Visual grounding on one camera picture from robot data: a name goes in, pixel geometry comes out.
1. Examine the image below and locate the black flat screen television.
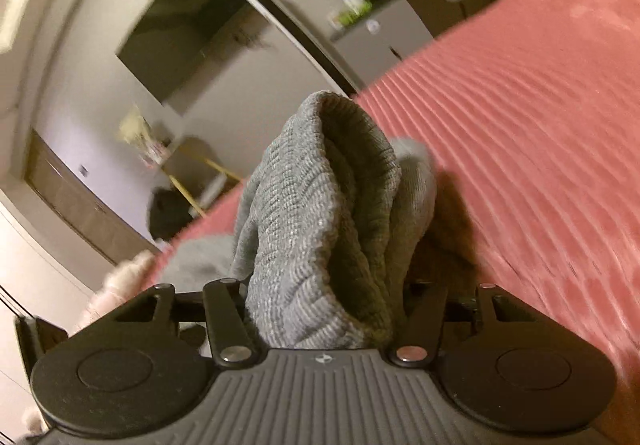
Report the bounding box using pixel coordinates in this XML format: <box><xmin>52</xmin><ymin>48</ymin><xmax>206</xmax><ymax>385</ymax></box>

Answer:
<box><xmin>116</xmin><ymin>0</ymin><xmax>262</xmax><ymax>117</ymax></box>

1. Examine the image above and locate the green packet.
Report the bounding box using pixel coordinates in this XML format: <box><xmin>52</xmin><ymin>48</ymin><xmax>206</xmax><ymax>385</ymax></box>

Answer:
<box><xmin>327</xmin><ymin>0</ymin><xmax>374</xmax><ymax>30</ymax></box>

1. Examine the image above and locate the yellow legged side table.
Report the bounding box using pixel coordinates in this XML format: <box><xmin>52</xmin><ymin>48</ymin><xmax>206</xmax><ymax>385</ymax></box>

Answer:
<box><xmin>161</xmin><ymin>136</ymin><xmax>247</xmax><ymax>220</ymax></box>

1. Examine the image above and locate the pink ribbed blanket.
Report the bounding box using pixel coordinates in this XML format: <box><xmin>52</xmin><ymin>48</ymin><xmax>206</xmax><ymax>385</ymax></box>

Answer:
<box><xmin>152</xmin><ymin>0</ymin><xmax>640</xmax><ymax>445</ymax></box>

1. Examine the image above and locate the black bag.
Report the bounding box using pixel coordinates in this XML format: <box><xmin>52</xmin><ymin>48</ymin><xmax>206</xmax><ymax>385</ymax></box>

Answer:
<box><xmin>146</xmin><ymin>184</ymin><xmax>202</xmax><ymax>242</ymax></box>

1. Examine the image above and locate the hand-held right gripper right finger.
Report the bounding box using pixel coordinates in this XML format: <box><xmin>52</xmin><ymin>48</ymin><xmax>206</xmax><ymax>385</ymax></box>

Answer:
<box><xmin>390</xmin><ymin>281</ymin><xmax>532</xmax><ymax>369</ymax></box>

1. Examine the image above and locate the pale yellow paper decoration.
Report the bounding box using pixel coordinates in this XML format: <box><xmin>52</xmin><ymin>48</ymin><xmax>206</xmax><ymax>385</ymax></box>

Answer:
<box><xmin>119</xmin><ymin>104</ymin><xmax>172</xmax><ymax>167</ymax></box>

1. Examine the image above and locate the pink plush toy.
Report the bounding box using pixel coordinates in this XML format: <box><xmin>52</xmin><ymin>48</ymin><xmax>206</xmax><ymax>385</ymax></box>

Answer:
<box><xmin>74</xmin><ymin>249</ymin><xmax>157</xmax><ymax>332</ymax></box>

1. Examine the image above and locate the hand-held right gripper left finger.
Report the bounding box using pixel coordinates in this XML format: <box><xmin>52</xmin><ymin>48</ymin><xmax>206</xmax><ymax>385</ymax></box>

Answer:
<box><xmin>116</xmin><ymin>277</ymin><xmax>260</xmax><ymax>369</ymax></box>

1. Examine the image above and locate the brown wooden panel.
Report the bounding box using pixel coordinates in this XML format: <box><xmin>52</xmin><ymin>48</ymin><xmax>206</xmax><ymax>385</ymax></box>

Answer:
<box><xmin>24</xmin><ymin>126</ymin><xmax>162</xmax><ymax>267</ymax></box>

